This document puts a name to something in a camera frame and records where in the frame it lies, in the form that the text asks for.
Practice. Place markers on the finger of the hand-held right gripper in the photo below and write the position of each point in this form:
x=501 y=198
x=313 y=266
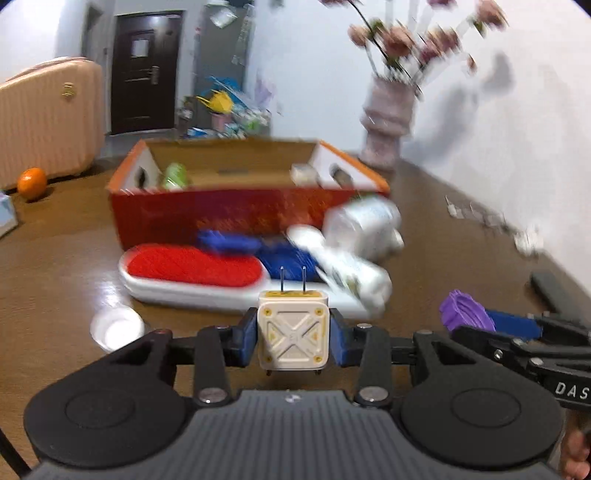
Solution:
x=551 y=288
x=512 y=324

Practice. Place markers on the white printed bottle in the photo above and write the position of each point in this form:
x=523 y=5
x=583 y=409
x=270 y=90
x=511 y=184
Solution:
x=351 y=272

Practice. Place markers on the orange fruit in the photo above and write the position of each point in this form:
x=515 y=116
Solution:
x=32 y=183

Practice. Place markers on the red cardboard box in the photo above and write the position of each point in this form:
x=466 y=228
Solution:
x=231 y=212

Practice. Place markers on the grey refrigerator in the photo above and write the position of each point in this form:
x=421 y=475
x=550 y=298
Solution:
x=221 y=50

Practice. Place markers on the yellow plastic watering can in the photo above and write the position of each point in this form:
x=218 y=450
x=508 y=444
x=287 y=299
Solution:
x=216 y=102

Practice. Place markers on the large white jar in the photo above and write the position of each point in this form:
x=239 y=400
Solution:
x=364 y=226

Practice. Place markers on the white red oblong container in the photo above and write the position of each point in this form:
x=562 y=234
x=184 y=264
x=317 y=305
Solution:
x=184 y=270

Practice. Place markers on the small white jar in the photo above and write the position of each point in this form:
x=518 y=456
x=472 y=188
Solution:
x=305 y=174

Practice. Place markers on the white round lid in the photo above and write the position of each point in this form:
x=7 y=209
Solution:
x=116 y=330

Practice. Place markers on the clear plastic strip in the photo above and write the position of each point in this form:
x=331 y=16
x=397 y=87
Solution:
x=521 y=240

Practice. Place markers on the cluttered storage cart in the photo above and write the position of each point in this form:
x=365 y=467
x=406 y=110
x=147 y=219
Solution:
x=240 y=122

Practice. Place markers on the pink ribbed vase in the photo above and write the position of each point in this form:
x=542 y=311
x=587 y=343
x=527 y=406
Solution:
x=387 y=120

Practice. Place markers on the green bottle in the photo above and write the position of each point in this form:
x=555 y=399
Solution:
x=175 y=176

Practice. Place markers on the white yellow charger plug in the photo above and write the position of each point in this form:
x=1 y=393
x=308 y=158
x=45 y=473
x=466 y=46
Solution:
x=293 y=334

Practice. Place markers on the blue white tissue pack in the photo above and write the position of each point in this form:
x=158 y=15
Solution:
x=7 y=214

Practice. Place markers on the purple ribbed lid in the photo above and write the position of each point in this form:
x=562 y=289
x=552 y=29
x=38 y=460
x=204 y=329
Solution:
x=464 y=311

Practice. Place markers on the person's right hand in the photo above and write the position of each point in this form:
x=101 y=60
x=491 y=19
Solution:
x=577 y=454

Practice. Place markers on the dark blue scalloped lid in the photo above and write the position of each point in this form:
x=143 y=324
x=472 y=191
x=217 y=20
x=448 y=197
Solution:
x=228 y=241

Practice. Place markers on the pink ribbed suitcase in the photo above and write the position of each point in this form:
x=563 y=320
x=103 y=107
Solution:
x=48 y=122

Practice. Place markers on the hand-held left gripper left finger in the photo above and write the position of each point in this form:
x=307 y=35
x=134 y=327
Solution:
x=243 y=342

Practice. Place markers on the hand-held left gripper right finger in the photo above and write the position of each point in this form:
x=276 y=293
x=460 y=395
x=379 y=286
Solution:
x=344 y=342

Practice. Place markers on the dark brown door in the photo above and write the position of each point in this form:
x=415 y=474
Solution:
x=145 y=69

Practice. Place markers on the blue flat lid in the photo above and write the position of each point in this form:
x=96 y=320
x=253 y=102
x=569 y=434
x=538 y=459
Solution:
x=286 y=261

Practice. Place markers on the pink artificial flowers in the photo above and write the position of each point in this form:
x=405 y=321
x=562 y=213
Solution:
x=401 y=39

